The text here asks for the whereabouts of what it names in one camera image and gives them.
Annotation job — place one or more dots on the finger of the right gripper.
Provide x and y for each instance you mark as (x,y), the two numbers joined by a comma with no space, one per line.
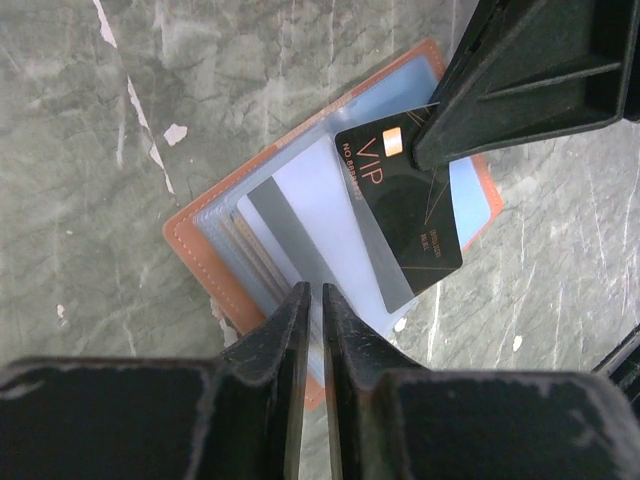
(530,70)

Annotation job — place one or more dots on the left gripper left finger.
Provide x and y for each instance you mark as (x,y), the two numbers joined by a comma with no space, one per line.
(237,415)

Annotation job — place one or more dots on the black item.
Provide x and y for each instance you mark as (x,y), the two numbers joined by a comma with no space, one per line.
(406,215)

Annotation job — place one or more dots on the magnetic stripe card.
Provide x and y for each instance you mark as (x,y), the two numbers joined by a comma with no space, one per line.
(299,206)

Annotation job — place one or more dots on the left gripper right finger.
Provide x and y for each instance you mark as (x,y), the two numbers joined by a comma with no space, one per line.
(392,418)

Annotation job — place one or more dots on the brown leather card holder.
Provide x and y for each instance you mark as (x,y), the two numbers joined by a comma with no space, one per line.
(219,247)

